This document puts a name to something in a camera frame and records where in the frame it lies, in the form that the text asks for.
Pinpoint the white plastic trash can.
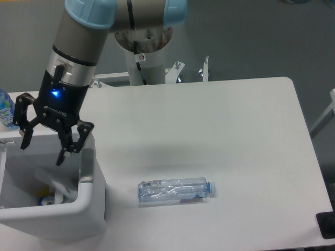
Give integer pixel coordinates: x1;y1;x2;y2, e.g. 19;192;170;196
1;130;107;238

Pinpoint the white metal bracket right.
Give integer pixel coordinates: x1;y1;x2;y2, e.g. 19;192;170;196
165;55;210;84

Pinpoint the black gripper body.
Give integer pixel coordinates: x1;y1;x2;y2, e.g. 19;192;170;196
33;69;88;133

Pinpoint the yellow snack package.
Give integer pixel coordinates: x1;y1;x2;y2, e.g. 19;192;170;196
38;186;55;206

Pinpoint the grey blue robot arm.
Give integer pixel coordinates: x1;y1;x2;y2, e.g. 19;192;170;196
13;1;188;165

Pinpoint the crushed clear water bottle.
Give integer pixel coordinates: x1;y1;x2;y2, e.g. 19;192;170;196
137;177;217;206

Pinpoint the black cable on pedestal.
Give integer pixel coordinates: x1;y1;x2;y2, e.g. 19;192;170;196
132;40;148;85

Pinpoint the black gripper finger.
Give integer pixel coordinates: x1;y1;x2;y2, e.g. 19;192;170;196
56;120;94;166
13;93;39;150

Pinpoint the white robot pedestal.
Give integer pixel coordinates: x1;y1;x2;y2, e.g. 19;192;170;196
115;26;173;86

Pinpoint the white metal bracket left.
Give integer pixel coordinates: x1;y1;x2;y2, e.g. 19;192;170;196
90;72;130;88

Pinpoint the blue labelled water bottle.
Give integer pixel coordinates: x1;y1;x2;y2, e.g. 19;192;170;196
1;89;18;130

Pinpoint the white frame at right edge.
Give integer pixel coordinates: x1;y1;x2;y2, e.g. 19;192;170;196
309;89;334;139

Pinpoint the white metal bracket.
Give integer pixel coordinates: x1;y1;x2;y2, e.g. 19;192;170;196
165;55;210;84
90;72;130;88

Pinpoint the clear plastic bag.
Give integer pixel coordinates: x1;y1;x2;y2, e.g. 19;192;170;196
35;169;78;201

